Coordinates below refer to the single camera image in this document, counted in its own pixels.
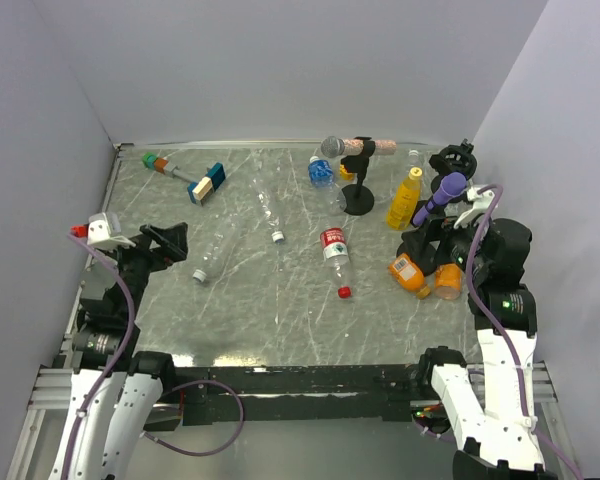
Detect purple microphone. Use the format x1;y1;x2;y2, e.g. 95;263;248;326
411;172;467;227

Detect clear bottle white cap centre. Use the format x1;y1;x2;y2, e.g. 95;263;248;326
249;150;286;244

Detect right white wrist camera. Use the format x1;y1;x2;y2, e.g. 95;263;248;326
453;185;495;229

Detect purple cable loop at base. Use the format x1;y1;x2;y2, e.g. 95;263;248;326
142;379;245;457

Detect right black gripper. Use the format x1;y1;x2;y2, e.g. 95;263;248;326
400;209;489;277

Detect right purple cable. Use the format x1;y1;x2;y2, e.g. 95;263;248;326
464;183;584;480

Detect black empty clip stand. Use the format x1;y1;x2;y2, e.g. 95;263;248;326
429;139;477;192

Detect small yellow toy piece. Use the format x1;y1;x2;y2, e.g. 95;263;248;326
339;164;356;181

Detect yellow juice bottle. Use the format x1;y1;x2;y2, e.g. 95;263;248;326
386;167;423;230

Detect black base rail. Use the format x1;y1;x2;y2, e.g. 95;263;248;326
160;364;442;426

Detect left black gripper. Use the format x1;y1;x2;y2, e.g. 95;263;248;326
102;221;187;319

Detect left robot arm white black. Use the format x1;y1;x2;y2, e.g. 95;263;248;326
49;213;188;479

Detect clear bottle back right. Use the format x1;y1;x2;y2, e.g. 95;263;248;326
408;149;423;177

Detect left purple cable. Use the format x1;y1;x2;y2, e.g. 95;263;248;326
59;232;137;480

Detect red bottle cap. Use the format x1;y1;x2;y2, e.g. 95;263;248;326
338;286;352;299

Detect toy brick hammer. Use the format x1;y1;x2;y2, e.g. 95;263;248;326
142;153;226;206

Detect red label water bottle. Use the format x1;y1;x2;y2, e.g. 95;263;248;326
320;227;353;295

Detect blue label water bottle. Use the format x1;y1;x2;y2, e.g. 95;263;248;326
308;156;347;215

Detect glitter pink microphone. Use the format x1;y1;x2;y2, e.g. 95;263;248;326
320;136;397;158

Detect orange bottle with barcode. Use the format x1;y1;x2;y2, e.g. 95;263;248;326
388;254;431;299

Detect orange bottle lying right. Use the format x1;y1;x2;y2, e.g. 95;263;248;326
433;264;463;300

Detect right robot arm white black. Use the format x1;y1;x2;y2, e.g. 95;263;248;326
397;216;556;479

